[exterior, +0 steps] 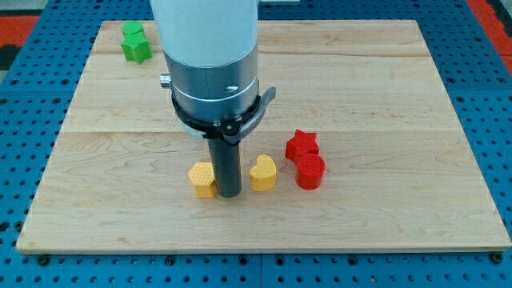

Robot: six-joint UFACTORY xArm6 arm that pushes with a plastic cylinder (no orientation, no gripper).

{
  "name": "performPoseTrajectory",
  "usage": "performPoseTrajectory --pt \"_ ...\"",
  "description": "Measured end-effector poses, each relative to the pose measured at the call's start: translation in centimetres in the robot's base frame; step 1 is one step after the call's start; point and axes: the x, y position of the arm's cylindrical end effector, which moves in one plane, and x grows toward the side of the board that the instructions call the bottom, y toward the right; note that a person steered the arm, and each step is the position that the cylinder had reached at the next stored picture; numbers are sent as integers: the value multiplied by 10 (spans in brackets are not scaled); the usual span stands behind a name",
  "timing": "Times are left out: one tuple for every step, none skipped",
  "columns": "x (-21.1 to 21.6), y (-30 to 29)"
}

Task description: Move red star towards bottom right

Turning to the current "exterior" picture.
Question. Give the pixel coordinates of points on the light wooden board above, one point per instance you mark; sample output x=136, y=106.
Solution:
x=400, y=175

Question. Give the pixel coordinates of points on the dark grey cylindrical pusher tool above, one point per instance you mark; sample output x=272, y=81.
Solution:
x=225, y=159

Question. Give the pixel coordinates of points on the red star block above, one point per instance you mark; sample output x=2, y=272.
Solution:
x=300, y=144

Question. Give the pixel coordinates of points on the yellow hexagon block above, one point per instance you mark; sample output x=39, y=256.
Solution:
x=202, y=179

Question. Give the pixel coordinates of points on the green cylinder block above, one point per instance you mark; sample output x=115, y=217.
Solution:
x=132, y=29

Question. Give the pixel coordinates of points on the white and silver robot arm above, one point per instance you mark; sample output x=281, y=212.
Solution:
x=211, y=53

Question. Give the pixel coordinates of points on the yellow heart block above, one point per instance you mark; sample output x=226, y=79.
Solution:
x=263, y=175

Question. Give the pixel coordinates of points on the green star block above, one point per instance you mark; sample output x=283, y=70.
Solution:
x=136, y=48

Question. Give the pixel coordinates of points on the red cylinder block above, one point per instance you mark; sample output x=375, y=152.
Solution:
x=310, y=171

